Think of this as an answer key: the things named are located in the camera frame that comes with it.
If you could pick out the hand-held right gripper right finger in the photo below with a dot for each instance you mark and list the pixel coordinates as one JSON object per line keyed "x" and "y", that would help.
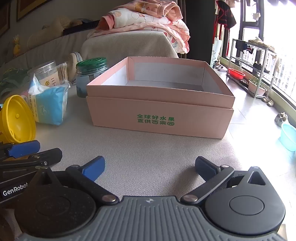
{"x": 205, "y": 168}

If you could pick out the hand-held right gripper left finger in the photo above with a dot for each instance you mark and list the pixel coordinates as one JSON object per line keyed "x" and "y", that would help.
{"x": 94, "y": 167}

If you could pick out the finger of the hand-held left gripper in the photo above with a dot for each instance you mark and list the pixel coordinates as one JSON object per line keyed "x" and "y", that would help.
{"x": 23, "y": 148}
{"x": 44, "y": 156}

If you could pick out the pink cardboard box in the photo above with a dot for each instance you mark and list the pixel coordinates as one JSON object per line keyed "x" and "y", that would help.
{"x": 161, "y": 109}

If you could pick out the yellow plastic lid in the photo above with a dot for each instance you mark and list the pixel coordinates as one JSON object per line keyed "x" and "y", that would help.
{"x": 16, "y": 120}

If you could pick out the blue tissue pack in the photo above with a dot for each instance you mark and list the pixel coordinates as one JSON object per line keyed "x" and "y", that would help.
{"x": 49, "y": 104}

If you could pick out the green cloth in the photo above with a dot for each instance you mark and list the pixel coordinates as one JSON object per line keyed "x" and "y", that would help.
{"x": 13, "y": 78}

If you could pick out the clear plastic jar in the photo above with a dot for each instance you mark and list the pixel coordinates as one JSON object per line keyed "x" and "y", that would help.
{"x": 44, "y": 71}

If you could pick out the cotton swab container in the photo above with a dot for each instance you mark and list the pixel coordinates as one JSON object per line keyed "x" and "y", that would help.
{"x": 62, "y": 73}

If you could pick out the light blue plastic basin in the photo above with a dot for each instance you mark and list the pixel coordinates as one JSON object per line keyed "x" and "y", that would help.
{"x": 288, "y": 136}

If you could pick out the green round lid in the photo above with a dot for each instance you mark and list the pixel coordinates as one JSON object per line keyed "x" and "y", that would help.
{"x": 87, "y": 78}

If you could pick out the small ceramic figure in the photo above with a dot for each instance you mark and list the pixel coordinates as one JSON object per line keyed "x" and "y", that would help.
{"x": 281, "y": 119}

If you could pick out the pair of beige slippers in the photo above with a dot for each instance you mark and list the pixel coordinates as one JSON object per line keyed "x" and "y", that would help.
{"x": 268, "y": 101}

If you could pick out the pink white basin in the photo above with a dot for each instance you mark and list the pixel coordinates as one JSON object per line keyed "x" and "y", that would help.
{"x": 256, "y": 88}

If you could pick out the red plastic basin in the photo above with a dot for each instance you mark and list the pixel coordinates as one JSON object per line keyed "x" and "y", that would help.
{"x": 236, "y": 73}

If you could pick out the pair of white slippers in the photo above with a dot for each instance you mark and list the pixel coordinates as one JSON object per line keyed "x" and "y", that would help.
{"x": 220, "y": 68}

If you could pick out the beige round fabric object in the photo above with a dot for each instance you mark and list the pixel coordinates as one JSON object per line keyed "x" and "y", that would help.
{"x": 74, "y": 60}

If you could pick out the yellow duck toy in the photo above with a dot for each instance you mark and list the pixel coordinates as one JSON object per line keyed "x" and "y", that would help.
{"x": 16, "y": 46}

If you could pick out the metal shelf rack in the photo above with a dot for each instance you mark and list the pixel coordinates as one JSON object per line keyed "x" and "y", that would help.
{"x": 256, "y": 69}

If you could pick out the white bag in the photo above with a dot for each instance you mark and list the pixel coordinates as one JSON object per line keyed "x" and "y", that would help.
{"x": 216, "y": 51}

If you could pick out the beige sofa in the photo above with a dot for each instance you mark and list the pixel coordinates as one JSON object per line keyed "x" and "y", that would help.
{"x": 129, "y": 44}

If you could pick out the beige plush toy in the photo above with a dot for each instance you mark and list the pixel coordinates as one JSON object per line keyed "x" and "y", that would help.
{"x": 66, "y": 23}

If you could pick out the dark blue flat box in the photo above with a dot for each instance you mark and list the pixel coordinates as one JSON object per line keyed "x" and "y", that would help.
{"x": 81, "y": 26}

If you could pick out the dark curtain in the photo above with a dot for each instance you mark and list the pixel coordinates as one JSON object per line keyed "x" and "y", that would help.
{"x": 200, "y": 30}

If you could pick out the pink printed blanket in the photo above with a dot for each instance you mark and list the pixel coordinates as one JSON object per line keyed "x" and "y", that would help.
{"x": 143, "y": 27}

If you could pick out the black and red hanging garment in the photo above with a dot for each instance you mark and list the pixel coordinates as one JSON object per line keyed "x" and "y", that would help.
{"x": 225, "y": 16}

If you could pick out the pink ruffled garment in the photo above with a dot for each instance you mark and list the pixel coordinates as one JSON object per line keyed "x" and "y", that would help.
{"x": 161, "y": 9}

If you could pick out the narrow picture frame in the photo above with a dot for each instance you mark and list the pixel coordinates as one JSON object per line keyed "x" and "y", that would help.
{"x": 4, "y": 16}

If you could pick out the large picture frame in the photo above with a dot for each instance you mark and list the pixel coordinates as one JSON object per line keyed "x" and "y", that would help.
{"x": 32, "y": 9}

